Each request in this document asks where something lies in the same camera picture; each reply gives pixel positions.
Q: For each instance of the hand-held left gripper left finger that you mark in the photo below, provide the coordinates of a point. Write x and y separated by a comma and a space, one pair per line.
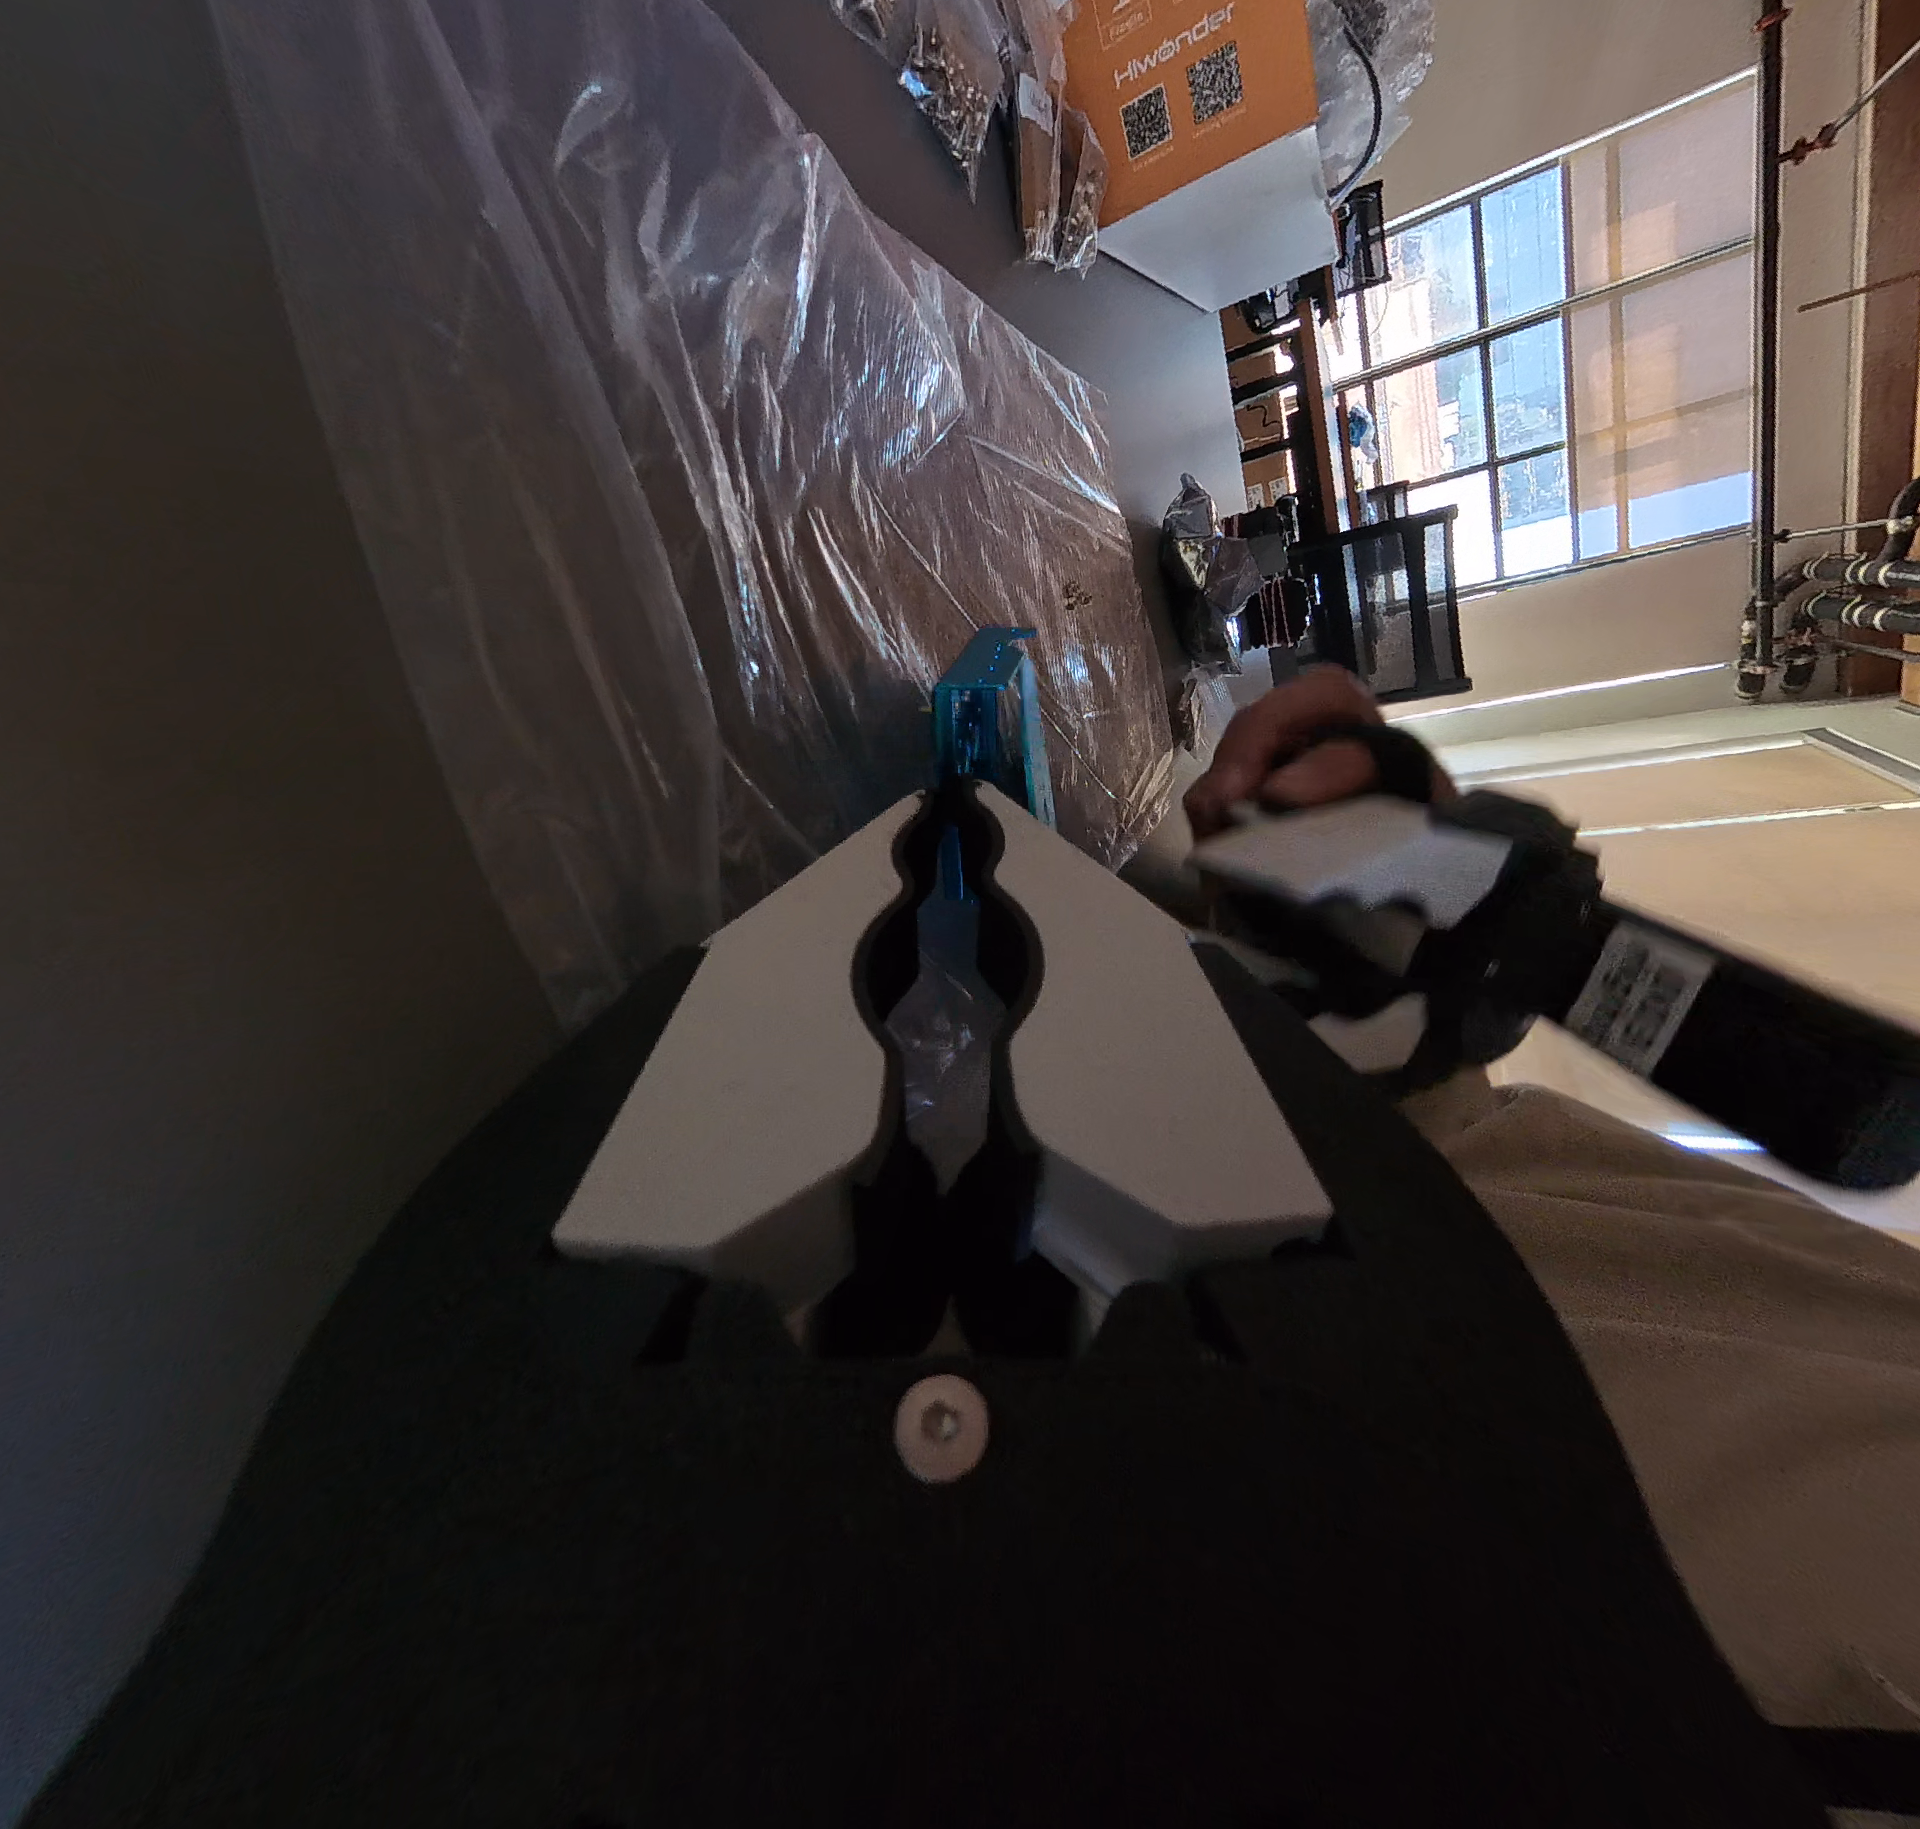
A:
751, 1065

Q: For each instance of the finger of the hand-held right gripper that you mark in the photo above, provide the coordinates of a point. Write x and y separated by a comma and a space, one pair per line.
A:
1351, 846

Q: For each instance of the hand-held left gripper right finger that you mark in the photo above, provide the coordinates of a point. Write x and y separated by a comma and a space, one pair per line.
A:
1170, 1094

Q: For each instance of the blue square metal bracket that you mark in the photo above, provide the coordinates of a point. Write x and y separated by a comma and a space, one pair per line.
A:
990, 727

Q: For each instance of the grey desk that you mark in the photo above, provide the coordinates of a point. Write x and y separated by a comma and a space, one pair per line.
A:
106, 508

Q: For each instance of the person's right hand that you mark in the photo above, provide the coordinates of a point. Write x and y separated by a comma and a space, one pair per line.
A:
1290, 735

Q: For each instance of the black metal rack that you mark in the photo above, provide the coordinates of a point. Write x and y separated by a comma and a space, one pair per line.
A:
1388, 600

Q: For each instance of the silver plastic bag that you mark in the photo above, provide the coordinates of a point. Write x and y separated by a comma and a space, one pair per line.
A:
1207, 570

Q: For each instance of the large window with blinds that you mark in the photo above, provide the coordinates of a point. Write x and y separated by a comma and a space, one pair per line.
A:
1591, 343

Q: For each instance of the clear plastic bag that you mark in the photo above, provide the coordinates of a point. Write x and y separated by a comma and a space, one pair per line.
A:
675, 434

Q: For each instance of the bag of brass standoffs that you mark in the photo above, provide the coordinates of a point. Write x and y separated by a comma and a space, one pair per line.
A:
1065, 178

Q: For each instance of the orange cardboard box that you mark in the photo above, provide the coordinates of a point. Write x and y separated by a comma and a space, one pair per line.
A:
1201, 28

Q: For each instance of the grey wall pipes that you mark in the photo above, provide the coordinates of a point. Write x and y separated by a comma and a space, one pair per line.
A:
1846, 585

